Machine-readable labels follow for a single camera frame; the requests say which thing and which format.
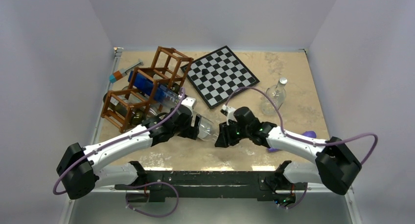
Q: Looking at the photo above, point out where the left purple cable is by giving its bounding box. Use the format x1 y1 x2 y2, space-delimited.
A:
52 87 186 196

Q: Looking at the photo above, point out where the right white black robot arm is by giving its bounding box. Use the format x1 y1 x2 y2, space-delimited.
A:
215 105 362 195

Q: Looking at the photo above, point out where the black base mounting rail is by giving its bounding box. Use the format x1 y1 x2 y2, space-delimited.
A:
115 171 306 202

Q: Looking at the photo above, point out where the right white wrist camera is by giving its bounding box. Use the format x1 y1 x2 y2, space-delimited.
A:
220 105 236 125

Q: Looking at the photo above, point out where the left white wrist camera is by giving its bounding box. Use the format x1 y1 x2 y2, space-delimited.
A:
181 97 197 111

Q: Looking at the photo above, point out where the purple toy microphone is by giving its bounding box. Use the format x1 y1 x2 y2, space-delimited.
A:
267 131 317 153

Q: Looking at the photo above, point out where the dark green wine bottle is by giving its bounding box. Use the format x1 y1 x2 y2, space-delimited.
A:
170 82 183 95

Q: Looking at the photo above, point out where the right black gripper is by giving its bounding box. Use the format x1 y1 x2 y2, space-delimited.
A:
215 119 251 147

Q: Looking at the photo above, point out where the brown wooden wine rack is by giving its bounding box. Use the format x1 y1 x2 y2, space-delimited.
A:
100 46 194 133

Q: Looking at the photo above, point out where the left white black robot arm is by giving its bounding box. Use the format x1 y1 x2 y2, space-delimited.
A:
53 104 202 200

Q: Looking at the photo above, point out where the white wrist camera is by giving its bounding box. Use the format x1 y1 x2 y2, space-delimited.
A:
220 105 236 125
181 97 197 111

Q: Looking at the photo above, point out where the black white checkerboard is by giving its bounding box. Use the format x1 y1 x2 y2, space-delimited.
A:
187 46 260 110

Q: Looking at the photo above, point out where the purple loop cable at base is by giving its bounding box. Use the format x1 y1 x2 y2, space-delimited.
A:
125 180 180 218

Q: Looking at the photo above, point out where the clear bottle silver cap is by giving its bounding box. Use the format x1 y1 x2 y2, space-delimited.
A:
198 115 219 143

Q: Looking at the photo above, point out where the blue square bottle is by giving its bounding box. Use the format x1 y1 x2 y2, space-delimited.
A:
133 73 180 112

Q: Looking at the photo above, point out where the olive wine bottle tan label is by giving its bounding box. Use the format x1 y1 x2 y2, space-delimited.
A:
103 92 163 128

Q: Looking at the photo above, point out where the blue orange syringe toy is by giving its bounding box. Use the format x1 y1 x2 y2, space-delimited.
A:
109 59 143 84

